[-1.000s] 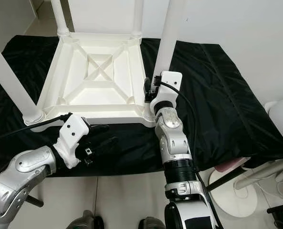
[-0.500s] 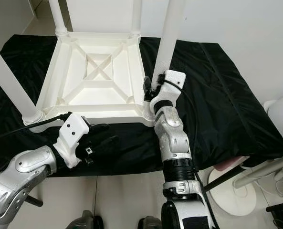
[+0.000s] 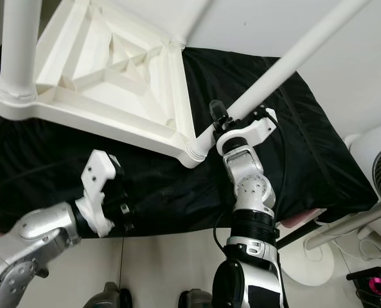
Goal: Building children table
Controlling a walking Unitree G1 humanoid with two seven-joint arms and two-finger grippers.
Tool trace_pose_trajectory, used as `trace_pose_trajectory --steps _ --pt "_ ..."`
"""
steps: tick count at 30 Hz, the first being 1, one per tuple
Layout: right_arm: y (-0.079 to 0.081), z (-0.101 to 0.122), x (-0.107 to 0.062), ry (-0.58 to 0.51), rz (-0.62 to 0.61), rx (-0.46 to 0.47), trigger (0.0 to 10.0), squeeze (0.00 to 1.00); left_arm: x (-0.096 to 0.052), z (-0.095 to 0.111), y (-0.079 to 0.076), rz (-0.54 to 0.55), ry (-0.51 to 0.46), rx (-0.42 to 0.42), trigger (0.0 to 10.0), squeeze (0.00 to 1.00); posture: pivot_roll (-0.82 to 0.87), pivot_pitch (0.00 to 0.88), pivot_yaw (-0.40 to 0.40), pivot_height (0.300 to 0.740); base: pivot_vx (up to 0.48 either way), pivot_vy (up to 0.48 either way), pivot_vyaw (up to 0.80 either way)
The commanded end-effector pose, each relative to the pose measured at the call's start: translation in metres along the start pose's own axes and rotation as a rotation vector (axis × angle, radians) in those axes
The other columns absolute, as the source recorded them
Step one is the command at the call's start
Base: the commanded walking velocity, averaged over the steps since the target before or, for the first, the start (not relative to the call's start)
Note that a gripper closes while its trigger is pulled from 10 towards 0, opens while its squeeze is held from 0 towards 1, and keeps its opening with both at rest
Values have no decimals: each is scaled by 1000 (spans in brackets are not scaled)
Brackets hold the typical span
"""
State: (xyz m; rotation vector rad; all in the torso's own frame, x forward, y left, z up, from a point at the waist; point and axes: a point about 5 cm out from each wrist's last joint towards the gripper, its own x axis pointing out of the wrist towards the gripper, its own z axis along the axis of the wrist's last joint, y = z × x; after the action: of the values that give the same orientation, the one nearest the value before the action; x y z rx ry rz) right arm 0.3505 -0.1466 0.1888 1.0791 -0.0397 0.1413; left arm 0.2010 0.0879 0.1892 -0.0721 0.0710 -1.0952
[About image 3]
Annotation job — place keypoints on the white plastic table top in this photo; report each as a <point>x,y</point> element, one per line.
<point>119,77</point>

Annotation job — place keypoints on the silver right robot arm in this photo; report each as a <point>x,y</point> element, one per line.
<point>251,192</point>

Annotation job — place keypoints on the black cloth table cover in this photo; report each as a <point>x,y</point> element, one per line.
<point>62,147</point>

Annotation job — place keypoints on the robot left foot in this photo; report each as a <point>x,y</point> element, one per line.
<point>112,296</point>

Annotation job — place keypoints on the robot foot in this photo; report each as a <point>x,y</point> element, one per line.
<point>112,296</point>
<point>202,299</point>

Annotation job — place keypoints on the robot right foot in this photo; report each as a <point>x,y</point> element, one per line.
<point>202,299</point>

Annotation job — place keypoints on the white standing fan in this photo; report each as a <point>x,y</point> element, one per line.
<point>376,179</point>

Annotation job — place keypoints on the pink and black hair dryer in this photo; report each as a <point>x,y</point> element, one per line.
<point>376,283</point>

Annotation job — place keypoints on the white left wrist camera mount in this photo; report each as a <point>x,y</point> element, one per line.
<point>97,186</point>

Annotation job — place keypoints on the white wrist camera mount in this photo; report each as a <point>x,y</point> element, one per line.
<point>97,186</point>
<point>245,131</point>

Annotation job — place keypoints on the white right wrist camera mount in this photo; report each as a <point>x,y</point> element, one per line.
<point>245,131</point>

